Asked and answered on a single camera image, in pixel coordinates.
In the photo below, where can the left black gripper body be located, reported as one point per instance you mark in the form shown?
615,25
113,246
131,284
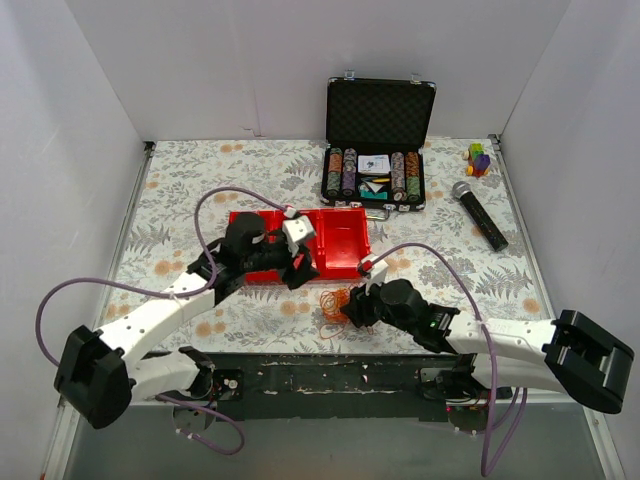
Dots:
293,262

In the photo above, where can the black poker chip case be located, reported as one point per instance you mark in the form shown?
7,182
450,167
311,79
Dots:
376,116

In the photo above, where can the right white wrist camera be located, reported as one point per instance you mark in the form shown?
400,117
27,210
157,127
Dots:
373,270

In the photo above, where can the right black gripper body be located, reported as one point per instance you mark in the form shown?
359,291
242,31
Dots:
364,308

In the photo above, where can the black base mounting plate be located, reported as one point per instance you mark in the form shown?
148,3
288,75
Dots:
325,386

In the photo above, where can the colourful toy block train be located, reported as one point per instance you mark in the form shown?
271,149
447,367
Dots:
478,161

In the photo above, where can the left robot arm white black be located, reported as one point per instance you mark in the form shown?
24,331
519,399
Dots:
101,372

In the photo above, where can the red plastic compartment bin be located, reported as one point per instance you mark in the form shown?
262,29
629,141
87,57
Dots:
340,244

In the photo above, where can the orange rubber band tangle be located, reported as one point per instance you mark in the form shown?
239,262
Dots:
335,321

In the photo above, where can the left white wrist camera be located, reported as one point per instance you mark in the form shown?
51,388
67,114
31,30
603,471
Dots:
297,233

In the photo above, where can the white playing card box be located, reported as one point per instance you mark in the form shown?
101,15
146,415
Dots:
373,164

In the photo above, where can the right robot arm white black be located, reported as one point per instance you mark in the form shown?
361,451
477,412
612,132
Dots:
571,354

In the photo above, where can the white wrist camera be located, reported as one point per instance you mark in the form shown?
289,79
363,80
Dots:
297,233
373,270

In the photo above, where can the black handheld microphone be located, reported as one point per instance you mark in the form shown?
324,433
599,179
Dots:
462,192

